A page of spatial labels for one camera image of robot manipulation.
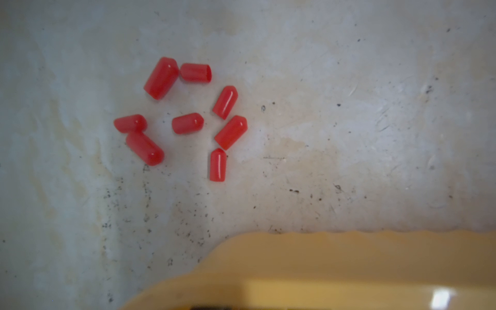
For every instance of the red sleeve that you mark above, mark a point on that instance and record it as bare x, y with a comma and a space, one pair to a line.
218, 166
162, 78
131, 124
145, 148
196, 73
225, 101
231, 132
189, 123

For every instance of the yellow plastic storage box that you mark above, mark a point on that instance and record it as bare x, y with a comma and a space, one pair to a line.
349, 270

